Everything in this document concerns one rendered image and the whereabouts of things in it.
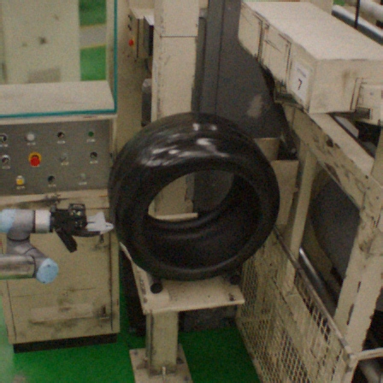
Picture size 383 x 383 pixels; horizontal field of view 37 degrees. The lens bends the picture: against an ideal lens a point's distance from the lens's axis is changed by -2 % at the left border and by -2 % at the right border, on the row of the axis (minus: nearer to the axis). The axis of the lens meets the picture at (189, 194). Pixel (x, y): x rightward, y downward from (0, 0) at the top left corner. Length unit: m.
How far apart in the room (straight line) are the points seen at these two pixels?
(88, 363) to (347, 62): 2.03
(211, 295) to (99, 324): 0.94
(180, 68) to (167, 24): 0.16
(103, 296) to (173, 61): 1.27
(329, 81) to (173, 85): 0.71
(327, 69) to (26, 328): 1.99
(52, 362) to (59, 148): 1.13
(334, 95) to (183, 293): 0.98
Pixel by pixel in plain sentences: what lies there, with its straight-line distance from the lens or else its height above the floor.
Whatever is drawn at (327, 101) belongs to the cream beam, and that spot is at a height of 1.67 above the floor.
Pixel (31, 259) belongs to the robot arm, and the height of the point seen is 1.11.
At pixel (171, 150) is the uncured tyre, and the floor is 1.41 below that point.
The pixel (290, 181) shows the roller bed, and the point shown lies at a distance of 2.25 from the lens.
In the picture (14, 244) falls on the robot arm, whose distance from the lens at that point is 1.89.
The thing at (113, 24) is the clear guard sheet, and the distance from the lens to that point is 2.20.
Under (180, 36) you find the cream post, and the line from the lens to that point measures 1.96.
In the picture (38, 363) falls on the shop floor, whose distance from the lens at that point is 2.98.
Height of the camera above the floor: 2.19
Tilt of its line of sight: 31 degrees down
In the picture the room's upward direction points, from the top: 4 degrees clockwise
